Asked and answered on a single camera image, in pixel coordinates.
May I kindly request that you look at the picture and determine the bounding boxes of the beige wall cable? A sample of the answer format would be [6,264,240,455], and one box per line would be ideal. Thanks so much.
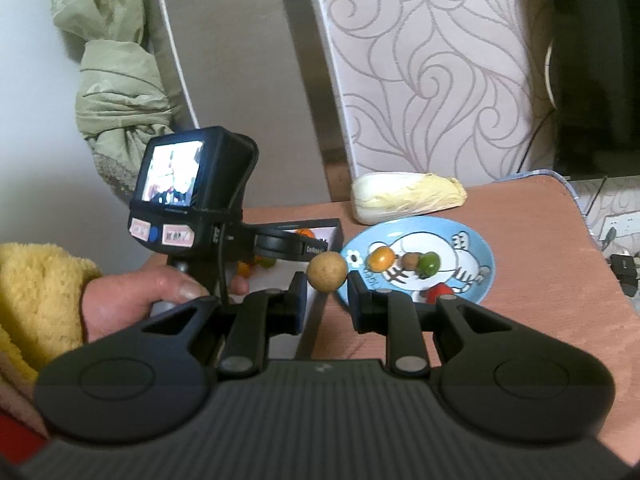
[544,40,557,111]

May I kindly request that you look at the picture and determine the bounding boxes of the swirl patterned panel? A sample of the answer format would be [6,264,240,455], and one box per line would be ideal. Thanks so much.
[300,0,558,187]

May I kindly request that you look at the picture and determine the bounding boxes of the person's left hand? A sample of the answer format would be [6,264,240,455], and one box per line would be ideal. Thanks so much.
[82,264,249,343]

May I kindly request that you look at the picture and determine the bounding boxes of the beige board white edge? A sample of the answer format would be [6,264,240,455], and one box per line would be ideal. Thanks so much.
[145,0,351,207]

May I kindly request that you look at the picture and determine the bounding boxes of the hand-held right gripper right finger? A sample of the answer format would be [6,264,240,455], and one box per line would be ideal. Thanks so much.
[346,270,514,376]

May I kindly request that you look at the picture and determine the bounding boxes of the blue cartoon plate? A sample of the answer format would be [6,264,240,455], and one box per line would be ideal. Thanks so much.
[335,218,496,311]

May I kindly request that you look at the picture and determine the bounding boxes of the black box white inside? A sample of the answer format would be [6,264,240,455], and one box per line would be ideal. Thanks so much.
[227,217,346,361]

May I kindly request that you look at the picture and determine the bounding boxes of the large green tomato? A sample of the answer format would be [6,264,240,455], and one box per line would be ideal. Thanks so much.
[416,252,441,277]

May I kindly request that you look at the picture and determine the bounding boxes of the brown table cloth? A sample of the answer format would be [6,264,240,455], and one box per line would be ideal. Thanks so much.
[140,172,640,461]

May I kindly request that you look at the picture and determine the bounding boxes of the green tied curtain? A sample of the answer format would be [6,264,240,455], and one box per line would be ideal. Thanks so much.
[42,0,189,202]

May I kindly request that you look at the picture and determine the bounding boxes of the person's red garment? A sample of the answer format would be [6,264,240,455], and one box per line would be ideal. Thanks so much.
[0,407,51,468]

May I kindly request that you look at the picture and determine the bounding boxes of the white wall socket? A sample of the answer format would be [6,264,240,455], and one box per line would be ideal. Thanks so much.
[597,212,640,241]

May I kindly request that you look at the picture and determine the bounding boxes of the black television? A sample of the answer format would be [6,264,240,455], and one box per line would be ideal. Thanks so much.
[542,0,640,181]

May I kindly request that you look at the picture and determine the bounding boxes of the napa cabbage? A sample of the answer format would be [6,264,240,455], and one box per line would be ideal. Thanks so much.
[351,172,468,226]

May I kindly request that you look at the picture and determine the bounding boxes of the small brown potato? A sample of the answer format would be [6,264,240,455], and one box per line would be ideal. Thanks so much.
[306,251,347,292]

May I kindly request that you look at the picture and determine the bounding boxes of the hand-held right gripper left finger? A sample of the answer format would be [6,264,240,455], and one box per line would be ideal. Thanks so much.
[142,271,308,379]

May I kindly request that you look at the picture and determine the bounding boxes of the black small device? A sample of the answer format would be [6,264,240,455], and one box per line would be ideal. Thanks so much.
[611,254,640,296]

